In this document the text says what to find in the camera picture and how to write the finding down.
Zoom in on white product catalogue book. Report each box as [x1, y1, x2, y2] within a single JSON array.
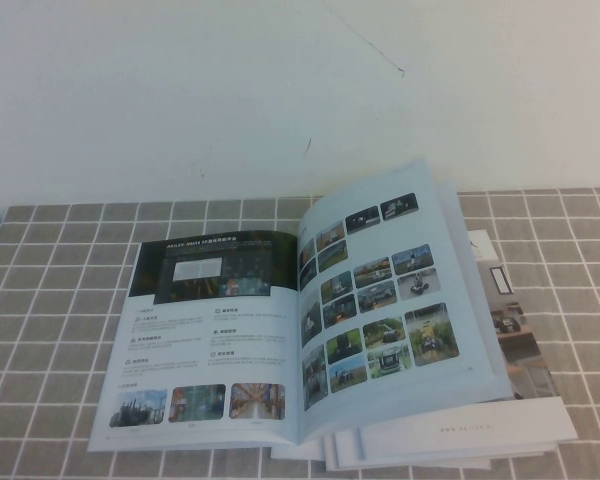
[[87, 157, 515, 454]]

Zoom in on white paper brochure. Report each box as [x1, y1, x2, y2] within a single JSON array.
[[323, 434, 492, 473], [271, 439, 327, 462], [334, 430, 556, 465]]

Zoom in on grey white-grid tablecloth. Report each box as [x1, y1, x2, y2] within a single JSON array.
[[0, 185, 600, 480]]

